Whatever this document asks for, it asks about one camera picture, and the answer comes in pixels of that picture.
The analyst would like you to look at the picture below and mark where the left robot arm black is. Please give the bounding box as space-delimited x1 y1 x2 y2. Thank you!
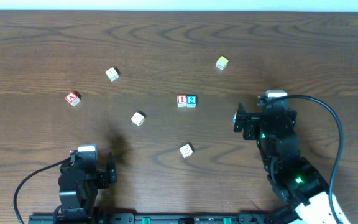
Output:
52 151 117 223

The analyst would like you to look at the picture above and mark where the white block blue side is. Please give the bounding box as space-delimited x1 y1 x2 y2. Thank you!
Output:
232 112 237 124

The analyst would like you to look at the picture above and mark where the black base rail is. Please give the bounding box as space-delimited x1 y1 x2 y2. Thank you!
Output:
28 212 298 224

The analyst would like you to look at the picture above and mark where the white block centre left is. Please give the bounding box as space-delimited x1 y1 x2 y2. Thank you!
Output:
131 112 145 126

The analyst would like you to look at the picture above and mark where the white block lower centre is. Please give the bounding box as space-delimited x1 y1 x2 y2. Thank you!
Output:
180 144 193 159

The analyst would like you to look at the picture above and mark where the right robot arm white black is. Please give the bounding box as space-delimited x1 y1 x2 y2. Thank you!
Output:
234 95 349 223

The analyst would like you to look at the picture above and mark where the white block upper left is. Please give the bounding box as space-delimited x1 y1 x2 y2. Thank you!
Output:
105 67 119 82

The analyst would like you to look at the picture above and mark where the yellow top block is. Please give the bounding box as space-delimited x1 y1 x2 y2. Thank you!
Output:
216 56 229 70

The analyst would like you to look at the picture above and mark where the blue number 2 block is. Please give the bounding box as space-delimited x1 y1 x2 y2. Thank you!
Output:
187 95 197 108

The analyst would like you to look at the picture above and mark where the red letter I block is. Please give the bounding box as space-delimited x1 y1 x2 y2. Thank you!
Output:
177 95 187 108

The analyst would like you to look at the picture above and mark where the red letter A block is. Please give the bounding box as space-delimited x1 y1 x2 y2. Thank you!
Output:
65 92 81 106

